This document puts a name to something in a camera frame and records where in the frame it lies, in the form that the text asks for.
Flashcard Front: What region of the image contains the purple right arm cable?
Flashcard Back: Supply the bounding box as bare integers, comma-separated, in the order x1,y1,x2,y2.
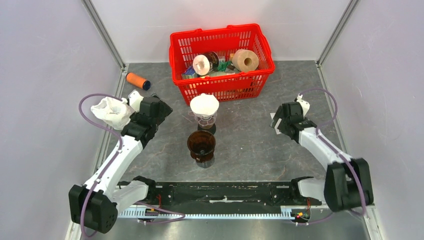
298,87,368,218

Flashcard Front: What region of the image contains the clear glass coffee dripper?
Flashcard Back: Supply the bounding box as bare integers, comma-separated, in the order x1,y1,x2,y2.
188,111,218,124

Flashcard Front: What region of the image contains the white paper coffee filter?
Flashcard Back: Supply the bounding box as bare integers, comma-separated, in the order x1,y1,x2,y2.
270,112,281,135
189,93,220,116

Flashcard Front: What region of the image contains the brown plastic coffee dripper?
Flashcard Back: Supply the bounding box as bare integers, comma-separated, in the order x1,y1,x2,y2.
187,130,216,163

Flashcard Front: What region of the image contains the red plastic shopping basket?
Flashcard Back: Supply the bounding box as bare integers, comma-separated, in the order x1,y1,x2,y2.
168,23,275,104

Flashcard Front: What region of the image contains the beige tape roll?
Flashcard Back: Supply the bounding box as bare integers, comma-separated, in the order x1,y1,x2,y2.
231,49,259,73

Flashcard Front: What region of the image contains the orange cylindrical bottle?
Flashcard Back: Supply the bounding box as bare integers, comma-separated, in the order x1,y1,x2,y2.
125,72,152,91

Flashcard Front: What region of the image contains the blue small box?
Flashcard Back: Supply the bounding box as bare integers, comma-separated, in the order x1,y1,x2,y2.
181,66,198,80

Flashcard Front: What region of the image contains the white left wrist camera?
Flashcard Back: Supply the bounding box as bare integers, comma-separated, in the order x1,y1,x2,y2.
121,90,144,112

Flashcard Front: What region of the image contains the red and black coffee server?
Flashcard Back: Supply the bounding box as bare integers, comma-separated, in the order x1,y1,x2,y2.
197,117,217,135

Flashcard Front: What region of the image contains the small glass measuring beaker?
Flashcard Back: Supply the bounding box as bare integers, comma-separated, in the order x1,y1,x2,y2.
195,157,215,169

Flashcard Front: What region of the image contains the white crumpled plastic bag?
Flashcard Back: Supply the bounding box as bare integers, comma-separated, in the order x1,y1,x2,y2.
90,96,135,131

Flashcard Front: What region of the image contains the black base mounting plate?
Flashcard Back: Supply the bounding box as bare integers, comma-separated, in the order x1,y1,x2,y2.
114,181,327,216

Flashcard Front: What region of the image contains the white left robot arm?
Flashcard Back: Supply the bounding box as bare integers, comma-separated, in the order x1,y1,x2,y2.
68,92,173,236

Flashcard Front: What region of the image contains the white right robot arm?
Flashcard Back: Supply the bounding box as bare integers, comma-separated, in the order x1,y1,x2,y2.
270,100,374,212

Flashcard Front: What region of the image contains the green packet in basket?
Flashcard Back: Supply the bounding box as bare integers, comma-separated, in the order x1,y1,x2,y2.
216,60,236,73

